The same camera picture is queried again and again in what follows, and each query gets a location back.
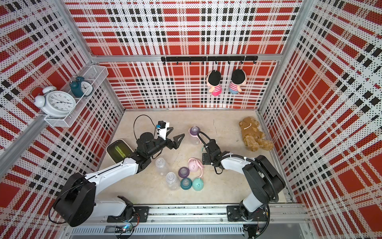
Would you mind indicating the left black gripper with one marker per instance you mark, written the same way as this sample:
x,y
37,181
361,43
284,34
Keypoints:
x,y
175,144

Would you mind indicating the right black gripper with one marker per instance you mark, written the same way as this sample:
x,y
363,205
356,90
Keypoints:
x,y
205,159

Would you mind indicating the clear baby bottle top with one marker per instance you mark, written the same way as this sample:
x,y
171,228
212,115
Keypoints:
x,y
195,140

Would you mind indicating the clear baby bottle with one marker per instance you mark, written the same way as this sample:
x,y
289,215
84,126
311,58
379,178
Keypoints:
x,y
162,166
195,140
172,181

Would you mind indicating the clear baby bottle bottom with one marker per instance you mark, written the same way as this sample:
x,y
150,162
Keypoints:
x,y
172,181

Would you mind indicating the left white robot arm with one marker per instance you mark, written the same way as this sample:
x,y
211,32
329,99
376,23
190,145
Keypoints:
x,y
77,201

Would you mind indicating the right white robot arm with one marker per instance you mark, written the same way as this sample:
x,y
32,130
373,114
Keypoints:
x,y
263,179

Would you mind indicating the clear baby bottle middle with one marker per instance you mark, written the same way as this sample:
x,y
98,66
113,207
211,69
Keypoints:
x,y
162,166

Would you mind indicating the pink pig cap left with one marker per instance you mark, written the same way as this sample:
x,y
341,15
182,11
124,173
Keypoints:
x,y
193,165

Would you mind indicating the mint green bottle cap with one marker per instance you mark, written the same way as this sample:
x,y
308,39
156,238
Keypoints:
x,y
198,184

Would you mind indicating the brown teddy bear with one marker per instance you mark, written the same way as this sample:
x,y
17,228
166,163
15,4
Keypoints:
x,y
253,138

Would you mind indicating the white green sterilizer box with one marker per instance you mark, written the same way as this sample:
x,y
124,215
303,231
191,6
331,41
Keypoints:
x,y
119,150

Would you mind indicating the doll with pink pants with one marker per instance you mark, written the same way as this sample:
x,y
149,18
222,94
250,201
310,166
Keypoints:
x,y
213,82

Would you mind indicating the doll with blue pants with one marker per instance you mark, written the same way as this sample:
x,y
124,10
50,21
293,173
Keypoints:
x,y
238,79

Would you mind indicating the teal alarm clock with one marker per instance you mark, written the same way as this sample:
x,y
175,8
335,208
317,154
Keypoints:
x,y
80,87

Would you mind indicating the green circuit board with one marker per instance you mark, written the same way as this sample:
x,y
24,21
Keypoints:
x,y
119,229

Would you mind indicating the large white alarm clock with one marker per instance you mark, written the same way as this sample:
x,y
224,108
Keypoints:
x,y
55,103

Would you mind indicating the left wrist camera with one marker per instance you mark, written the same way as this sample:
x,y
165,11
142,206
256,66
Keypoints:
x,y
162,127

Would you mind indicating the white wire shelf basket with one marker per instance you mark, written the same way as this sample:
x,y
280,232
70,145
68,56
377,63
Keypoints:
x,y
94,74

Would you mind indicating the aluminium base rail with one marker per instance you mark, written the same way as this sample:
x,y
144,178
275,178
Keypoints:
x,y
285,221

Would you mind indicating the black hook rail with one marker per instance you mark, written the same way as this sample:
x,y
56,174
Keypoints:
x,y
208,58

